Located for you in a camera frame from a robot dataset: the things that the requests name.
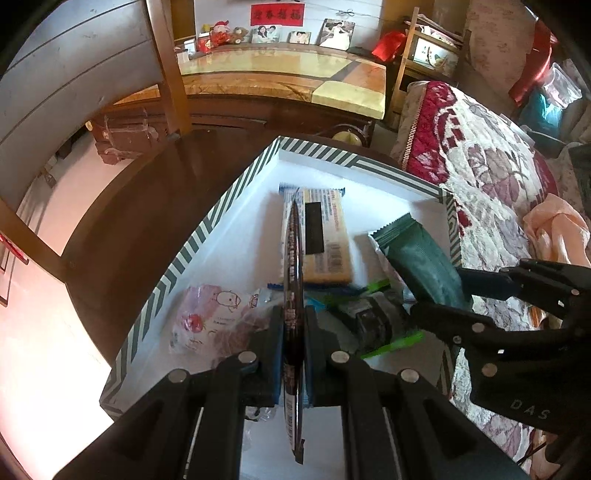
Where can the clear plastic bag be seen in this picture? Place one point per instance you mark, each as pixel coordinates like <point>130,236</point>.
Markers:
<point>564,85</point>

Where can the white printed storage box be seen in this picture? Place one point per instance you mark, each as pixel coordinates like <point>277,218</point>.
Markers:
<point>435,56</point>

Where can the pink snack packet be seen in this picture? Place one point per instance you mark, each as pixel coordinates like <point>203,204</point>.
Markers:
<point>207,318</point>

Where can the yellow round object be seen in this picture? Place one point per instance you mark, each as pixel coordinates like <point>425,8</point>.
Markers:
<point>347,137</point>

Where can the peach cloth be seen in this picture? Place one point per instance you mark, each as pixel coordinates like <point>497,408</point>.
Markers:
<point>554,221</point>

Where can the red paper sign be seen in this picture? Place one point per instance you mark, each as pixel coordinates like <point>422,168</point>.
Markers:
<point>277,15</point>

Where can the red gift box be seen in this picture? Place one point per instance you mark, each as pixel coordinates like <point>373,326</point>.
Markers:
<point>204,44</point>

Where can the floral red white blanket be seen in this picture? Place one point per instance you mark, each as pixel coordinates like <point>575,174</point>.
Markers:
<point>485,161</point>

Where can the red bag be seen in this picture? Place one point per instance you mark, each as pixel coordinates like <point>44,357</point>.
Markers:
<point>388,47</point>

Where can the dark green snack packet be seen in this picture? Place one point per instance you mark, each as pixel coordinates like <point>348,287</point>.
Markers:
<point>425,258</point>

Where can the dark wooden chair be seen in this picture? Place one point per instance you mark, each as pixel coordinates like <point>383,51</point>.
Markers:
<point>69,83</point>

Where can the brown teddy bear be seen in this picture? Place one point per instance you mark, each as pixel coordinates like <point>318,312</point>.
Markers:
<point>238,36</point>

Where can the small photo frame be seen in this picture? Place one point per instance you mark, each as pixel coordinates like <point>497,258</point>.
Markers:
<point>300,38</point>
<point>266,34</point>

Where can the red-trimmed frame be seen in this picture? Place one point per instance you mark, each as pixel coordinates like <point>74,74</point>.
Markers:
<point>10,267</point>

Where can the wooden shelf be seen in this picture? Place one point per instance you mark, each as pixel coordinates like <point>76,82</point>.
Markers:
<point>402,64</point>

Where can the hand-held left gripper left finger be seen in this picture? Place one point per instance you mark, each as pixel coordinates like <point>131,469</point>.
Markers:
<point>270,341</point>

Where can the green black snack packet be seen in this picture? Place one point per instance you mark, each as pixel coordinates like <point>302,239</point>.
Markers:
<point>374,318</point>

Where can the white striped cardboard box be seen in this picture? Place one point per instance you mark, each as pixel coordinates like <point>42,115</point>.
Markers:
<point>221,258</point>

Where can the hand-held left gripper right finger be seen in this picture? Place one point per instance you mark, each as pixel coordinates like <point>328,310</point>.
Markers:
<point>310,364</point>

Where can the marble-topped wooden cabinet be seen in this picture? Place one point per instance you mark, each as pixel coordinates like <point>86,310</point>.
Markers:
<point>277,69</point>

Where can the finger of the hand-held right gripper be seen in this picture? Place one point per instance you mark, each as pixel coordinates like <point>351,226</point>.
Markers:
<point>489,284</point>
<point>452,323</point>

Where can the plush doll red hat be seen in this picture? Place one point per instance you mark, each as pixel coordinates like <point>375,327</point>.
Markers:
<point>220,33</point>

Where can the teal bag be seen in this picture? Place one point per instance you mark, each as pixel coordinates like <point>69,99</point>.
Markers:
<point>541,112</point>

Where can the cream yellow snack packet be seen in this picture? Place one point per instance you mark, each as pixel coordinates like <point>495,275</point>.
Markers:
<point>332,240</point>

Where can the small white container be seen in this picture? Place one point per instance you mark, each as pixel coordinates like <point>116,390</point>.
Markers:
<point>185,50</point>

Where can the large wedding photo frame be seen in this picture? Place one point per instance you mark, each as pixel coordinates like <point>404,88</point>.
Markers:
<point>337,34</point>

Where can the taped brown cardboard box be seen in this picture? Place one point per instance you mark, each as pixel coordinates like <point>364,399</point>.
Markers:
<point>124,136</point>

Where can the red hanging cloth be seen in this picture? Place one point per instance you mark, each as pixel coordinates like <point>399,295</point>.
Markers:
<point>533,64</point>

